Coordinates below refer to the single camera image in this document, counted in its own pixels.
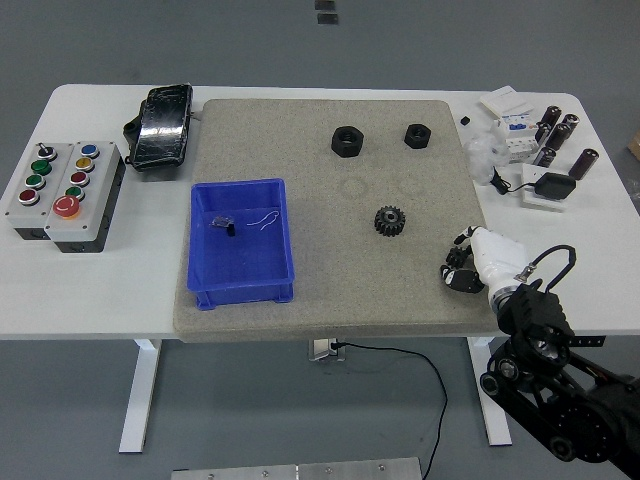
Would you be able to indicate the thin white thread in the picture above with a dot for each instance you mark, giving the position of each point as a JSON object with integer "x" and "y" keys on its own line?
{"x": 272, "y": 215}

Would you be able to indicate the crumpled clear plastic bag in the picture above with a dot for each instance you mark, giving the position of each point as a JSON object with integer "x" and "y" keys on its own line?
{"x": 482, "y": 155}

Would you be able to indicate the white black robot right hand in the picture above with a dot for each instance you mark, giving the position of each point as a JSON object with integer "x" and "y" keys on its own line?
{"x": 500, "y": 255}

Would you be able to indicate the small black gear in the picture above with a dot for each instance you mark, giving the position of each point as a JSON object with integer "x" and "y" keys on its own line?
{"x": 453, "y": 259}

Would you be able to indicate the small dark electronic part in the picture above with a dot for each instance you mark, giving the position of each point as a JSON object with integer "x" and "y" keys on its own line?
{"x": 220, "y": 221}

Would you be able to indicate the small black hex nut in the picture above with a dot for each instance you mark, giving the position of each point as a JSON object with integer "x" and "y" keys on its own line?
{"x": 418, "y": 136}

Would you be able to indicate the grey metal plate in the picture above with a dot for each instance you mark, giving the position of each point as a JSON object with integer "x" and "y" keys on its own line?
{"x": 300, "y": 471}

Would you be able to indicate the black plastic-wrapped device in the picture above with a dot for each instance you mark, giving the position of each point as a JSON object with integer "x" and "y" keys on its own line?
{"x": 162, "y": 127}

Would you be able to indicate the dark cylindrical capacitor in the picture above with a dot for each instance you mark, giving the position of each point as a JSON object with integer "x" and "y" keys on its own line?
{"x": 552, "y": 115}
{"x": 585, "y": 163}
{"x": 546, "y": 156}
{"x": 560, "y": 136}
{"x": 542, "y": 133}
{"x": 570, "y": 122}

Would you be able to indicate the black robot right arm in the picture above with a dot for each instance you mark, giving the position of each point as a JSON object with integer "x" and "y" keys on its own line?
{"x": 535, "y": 305}

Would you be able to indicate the large black gear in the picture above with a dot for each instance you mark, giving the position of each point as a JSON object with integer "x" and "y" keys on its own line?
{"x": 390, "y": 222}

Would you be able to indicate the white circuit breaker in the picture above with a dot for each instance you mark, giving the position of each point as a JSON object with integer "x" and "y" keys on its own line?
{"x": 520, "y": 137}

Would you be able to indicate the grey emergency-stop control box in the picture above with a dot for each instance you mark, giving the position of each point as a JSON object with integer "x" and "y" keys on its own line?
{"x": 95, "y": 195}

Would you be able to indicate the blue plastic box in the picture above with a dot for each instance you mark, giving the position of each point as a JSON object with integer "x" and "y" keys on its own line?
{"x": 240, "y": 260}

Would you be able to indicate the small black block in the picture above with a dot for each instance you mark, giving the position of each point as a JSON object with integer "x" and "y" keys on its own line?
{"x": 230, "y": 231}

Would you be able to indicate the brown cardboard piece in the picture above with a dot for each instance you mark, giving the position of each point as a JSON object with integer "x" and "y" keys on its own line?
{"x": 635, "y": 145}

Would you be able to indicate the silver socket under table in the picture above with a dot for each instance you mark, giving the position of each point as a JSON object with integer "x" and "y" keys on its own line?
{"x": 320, "y": 350}

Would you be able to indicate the white square plate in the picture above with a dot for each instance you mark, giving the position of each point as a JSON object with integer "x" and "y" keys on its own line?
{"x": 531, "y": 172}

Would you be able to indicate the large black hex nut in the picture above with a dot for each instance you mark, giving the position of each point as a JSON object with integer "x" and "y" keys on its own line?
{"x": 347, "y": 141}

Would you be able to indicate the grey-brown speckled mat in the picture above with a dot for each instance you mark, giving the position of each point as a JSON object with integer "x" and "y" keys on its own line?
{"x": 340, "y": 270}

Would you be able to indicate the grey four-button control box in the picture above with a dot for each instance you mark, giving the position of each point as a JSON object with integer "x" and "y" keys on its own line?
{"x": 30, "y": 210}

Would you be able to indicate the tiny black cube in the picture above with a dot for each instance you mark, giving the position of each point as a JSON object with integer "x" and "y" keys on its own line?
{"x": 466, "y": 120}

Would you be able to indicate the white switch plate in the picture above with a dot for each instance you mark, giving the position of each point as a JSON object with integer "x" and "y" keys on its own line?
{"x": 506, "y": 101}

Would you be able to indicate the white table leg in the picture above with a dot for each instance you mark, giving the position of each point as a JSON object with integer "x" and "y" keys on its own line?
{"x": 140, "y": 395}
{"x": 500, "y": 425}

